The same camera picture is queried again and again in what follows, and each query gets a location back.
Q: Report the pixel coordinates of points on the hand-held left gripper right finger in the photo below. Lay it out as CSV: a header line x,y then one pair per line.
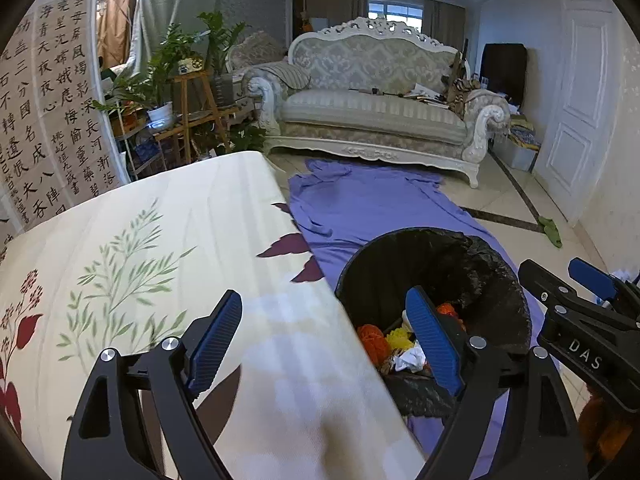
x,y
432,340

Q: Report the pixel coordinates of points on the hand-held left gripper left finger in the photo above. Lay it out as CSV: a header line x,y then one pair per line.
x,y
215,345

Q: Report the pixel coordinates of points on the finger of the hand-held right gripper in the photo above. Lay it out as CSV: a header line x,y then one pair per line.
x,y
592,277
547,285

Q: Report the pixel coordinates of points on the large white plastic bag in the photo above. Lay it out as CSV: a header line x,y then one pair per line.
x,y
410,358

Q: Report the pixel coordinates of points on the orange plastic bag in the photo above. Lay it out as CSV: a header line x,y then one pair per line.
x,y
445,312

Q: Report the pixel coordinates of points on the yellow honeycomb paper ball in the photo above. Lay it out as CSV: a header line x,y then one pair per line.
x,y
400,338

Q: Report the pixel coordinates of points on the orange honeycomb paper ball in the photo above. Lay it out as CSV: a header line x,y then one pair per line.
x,y
375,341

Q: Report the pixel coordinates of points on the black trash bin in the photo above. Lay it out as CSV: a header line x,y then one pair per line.
x,y
400,260

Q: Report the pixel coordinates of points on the person's right forearm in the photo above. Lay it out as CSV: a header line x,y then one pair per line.
x,y
605,435

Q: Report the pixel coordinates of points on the green rag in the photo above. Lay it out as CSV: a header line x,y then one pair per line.
x,y
550,232

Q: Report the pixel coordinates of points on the storage box with clutter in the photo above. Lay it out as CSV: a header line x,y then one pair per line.
x,y
520,145

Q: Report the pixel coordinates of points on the purple floor cloth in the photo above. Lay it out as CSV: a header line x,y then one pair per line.
x,y
380,200

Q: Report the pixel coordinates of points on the white panelled door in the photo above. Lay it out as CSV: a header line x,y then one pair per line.
x,y
575,110

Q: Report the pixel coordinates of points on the floral tablecloth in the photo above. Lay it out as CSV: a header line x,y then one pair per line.
x,y
150,185

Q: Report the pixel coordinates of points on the brown patterned cloth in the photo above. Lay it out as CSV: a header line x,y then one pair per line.
x,y
465,96

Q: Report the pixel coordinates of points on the low leafy plant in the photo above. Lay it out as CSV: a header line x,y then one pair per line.
x,y
240,140

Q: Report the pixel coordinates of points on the pile of papers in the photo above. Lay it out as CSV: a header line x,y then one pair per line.
x,y
425,94

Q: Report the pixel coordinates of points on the plant in white pot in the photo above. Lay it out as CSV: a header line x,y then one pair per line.
x,y
161,115

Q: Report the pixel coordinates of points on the ornate white sofa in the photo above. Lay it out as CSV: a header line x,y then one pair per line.
x,y
370,110

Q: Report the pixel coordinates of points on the wooden plant stand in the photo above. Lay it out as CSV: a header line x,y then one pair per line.
x,y
195,105

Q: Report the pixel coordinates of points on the grey striped throw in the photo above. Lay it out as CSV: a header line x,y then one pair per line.
x,y
287,76

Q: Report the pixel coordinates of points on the decorated ceramic pot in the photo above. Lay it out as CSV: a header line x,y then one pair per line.
x,y
191,64

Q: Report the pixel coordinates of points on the fluffy beige cushion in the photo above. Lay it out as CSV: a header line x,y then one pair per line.
x,y
257,50

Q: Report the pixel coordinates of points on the tall dark green plant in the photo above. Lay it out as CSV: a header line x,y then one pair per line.
x,y
220,45

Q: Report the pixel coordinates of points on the window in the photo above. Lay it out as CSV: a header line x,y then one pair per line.
x,y
395,11

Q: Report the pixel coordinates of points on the brown curtain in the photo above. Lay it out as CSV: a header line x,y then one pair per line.
x,y
112,20

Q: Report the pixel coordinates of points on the grey green curtain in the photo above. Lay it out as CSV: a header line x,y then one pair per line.
x,y
175,5

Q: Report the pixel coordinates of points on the calligraphy wall sheet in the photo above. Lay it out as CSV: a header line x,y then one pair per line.
x,y
80,90
25,130

